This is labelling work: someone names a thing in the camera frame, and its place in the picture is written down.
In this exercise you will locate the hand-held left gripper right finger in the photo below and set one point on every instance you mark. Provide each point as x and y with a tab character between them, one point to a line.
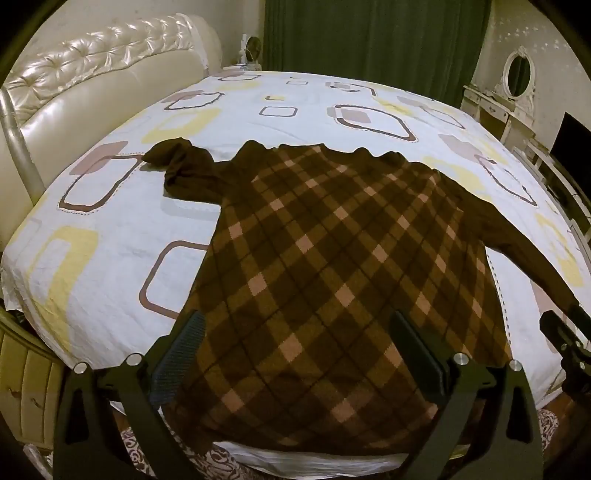
418	355

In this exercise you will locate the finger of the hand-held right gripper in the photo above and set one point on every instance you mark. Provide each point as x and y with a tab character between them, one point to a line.
561	332

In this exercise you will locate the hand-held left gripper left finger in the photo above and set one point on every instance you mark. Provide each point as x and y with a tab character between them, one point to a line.
180	350

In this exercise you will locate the brown plaid sweater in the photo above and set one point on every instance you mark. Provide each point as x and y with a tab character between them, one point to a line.
323	254

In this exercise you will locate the white television cabinet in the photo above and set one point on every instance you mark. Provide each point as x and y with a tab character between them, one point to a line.
561	189

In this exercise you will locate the patterned white bed sheet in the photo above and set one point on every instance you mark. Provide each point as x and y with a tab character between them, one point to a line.
115	221

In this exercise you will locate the cream bed footboard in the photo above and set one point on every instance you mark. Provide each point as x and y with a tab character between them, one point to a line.
27	378

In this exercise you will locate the black television screen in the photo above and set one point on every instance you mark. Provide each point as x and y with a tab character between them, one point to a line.
572	143

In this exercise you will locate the white dressing table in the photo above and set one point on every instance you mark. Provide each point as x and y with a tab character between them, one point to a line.
489	110

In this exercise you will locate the white oval vanity mirror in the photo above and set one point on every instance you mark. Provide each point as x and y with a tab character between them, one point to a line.
519	74

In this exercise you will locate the cream tufted headboard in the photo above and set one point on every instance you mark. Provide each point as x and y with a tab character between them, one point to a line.
92	83

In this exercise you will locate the small desk fan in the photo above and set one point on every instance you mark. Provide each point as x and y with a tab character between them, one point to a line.
253	48

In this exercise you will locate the green curtain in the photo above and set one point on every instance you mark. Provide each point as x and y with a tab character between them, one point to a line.
369	41

